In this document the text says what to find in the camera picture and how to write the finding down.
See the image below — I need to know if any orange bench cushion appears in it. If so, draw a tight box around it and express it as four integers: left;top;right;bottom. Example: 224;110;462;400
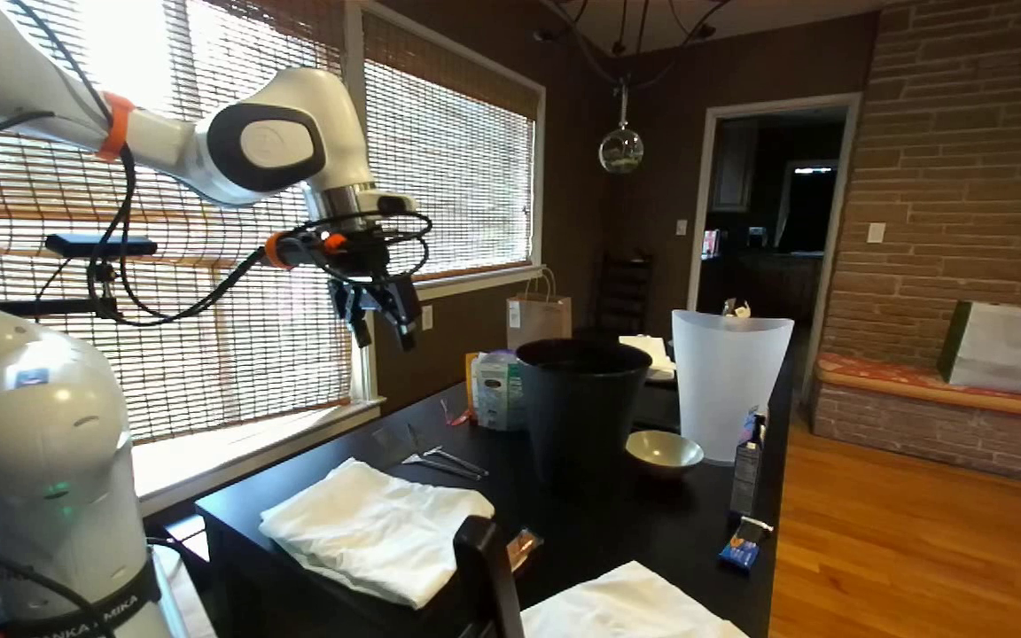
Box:
814;354;1021;433

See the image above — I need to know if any white translucent bin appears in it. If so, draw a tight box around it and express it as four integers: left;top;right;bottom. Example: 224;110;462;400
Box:
667;310;796;469

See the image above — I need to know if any black wooden chair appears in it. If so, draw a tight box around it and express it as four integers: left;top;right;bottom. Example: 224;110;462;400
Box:
449;513;529;638

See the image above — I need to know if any small blue box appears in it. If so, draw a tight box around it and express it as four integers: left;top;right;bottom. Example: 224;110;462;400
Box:
716;513;781;577

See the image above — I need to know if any wide woven window blind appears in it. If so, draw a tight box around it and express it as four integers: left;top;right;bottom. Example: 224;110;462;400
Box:
0;0;358;479

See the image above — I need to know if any hanging glass globe lamp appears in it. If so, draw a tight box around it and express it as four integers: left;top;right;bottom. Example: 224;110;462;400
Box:
594;0;651;180

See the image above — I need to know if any large white folded cloth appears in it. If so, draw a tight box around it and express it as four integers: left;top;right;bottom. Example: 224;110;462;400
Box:
256;455;498;612

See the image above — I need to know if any white green snack pouch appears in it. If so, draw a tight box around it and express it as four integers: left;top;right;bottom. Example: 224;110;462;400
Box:
463;349;529;435

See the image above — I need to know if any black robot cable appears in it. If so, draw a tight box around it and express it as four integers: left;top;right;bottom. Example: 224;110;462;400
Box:
81;139;439;332

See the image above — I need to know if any white wrapped bundle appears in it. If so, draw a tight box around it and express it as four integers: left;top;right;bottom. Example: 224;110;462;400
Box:
936;297;1021;400

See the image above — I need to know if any white door frame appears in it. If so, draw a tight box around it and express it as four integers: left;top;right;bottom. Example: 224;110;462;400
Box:
683;94;869;400

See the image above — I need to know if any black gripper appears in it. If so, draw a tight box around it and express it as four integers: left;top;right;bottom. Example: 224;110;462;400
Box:
324;217;423;354

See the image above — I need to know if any brown paper bag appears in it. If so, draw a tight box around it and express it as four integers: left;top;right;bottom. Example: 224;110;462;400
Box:
502;266;576;354

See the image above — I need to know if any black camera bar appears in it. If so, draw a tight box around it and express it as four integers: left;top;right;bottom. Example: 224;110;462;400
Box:
41;230;164;261

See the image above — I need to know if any black plastic bucket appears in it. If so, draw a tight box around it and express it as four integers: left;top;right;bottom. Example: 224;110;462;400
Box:
514;338;656;562

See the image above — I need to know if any pale green bowl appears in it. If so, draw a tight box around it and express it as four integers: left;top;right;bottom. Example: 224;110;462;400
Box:
619;427;710;479

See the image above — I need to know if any small white folded cloth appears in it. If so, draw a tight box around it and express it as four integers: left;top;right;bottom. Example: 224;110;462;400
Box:
517;558;750;638

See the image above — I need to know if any clear pump bottle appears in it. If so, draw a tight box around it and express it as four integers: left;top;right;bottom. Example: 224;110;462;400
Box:
725;411;771;524

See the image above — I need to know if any narrow woven window blind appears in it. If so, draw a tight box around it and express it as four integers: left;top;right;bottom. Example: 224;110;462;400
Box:
360;52;540;283

